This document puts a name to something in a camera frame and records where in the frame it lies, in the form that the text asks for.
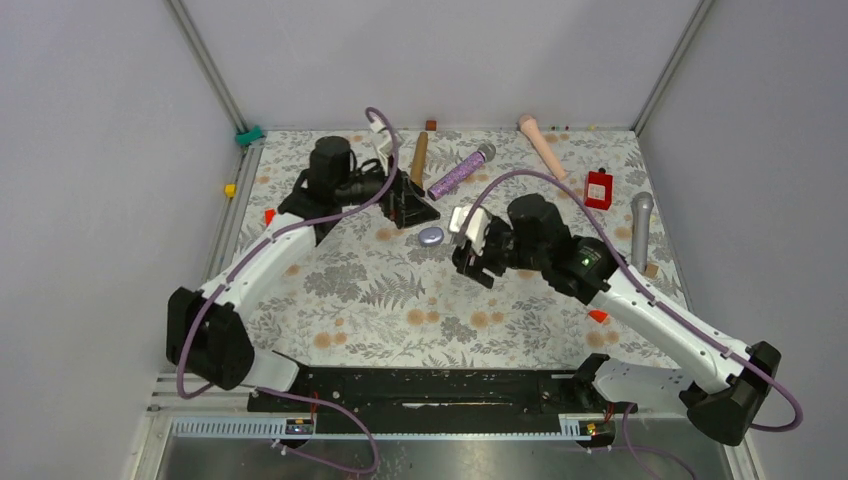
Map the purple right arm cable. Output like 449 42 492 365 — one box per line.
460 170 804 480

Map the purple earbud charging case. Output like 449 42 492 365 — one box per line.
417 226 445 247

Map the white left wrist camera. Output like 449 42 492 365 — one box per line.
369 118 393 174

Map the silver grey microphone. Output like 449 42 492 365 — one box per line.
631 192 654 273

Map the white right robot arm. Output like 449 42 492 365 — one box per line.
449 194 781 446

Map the red box with label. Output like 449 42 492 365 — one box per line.
583 168 614 211

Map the gold microphone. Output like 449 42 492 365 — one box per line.
409 131 429 189

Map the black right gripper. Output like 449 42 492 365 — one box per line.
457 215 548 289

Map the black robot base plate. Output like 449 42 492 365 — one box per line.
246 354 639 437

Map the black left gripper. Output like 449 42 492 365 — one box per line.
335 153 439 227

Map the floral table mat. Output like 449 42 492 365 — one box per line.
245 130 671 369

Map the pink microphone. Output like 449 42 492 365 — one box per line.
517 114 567 180

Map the teal corner clamp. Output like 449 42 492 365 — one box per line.
235 125 264 147

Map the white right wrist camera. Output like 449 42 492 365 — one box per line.
448 205 492 254

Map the purple glitter microphone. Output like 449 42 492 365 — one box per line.
426 143 497 201

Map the red triangle block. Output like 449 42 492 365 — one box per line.
587 310 609 324

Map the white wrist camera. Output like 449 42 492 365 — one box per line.
448 205 492 254
369 118 393 174

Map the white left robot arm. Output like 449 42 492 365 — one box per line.
166 129 423 411

